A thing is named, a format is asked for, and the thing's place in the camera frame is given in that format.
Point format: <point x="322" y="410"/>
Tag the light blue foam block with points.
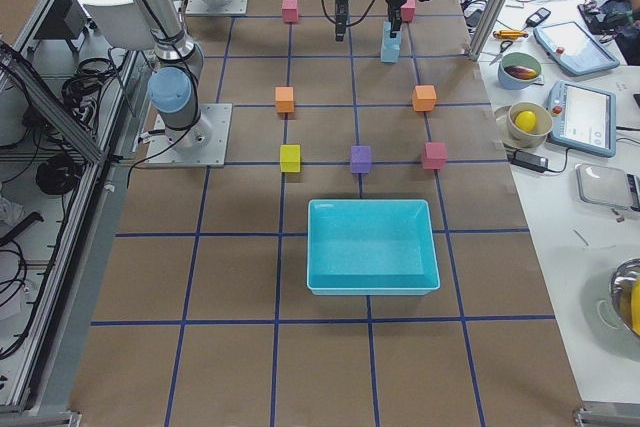
<point x="389" y="53"/>
<point x="397" y="40"/>

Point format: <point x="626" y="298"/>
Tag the pink foam block far left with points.
<point x="408" y="10"/>

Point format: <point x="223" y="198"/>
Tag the pink foam block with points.
<point x="434" y="155"/>
<point x="408" y="10"/>
<point x="290" y="11"/>

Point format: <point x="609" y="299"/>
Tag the pink foam block near left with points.
<point x="290" y="11"/>

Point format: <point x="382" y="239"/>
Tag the orange foam block far right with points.
<point x="424" y="98"/>

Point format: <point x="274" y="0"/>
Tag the orange foam block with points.
<point x="284" y="100"/>
<point x="424" y="98"/>

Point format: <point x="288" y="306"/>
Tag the orange foam block near right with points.
<point x="284" y="100"/>

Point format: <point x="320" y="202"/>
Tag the gold tool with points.
<point x="509" y="34"/>

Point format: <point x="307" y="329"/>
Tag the scissors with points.
<point x="504" y="46"/>

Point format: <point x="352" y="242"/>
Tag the blue bowl with fruit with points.
<point x="518" y="70"/>

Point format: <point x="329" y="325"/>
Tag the purple foam block right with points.
<point x="360" y="159"/>

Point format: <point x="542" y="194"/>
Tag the yellow foam block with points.
<point x="290" y="158"/>

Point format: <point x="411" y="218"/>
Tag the pink foam block right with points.
<point x="434" y="155"/>

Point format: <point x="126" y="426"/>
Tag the bowl with lemon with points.
<point x="523" y="125"/>

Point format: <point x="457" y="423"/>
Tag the blue teach pendant far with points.
<point x="574" y="49"/>

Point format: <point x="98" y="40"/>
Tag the blue teach pendant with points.
<point x="583" y="118"/>
<point x="574" y="49"/>

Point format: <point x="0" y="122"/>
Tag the black power adapter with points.
<point x="528" y="161"/>

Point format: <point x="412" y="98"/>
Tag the blue teach pendant near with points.
<point x="583" y="118"/>

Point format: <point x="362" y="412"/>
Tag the cyan plastic bin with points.
<point x="358" y="247"/>

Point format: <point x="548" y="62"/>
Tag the digital kitchen scale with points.
<point x="607" y="186"/>

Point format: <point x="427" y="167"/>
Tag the steel bowl with banana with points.
<point x="624" y="292"/>

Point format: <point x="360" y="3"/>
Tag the right aluminium frame post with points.
<point x="495" y="2"/>

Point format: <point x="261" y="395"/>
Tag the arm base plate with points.
<point x="204" y="145"/>
<point x="215" y="8"/>

